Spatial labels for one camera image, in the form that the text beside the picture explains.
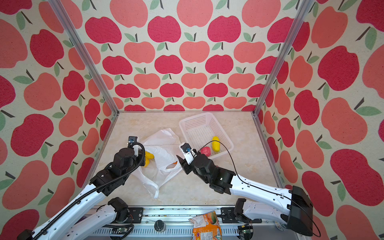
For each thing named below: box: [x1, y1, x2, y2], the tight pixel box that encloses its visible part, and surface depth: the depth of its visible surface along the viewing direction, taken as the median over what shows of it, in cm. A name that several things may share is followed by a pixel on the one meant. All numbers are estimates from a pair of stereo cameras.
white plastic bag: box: [132, 128, 184, 198], surface depth 81 cm
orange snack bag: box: [188, 210, 223, 240], surface depth 70 cm
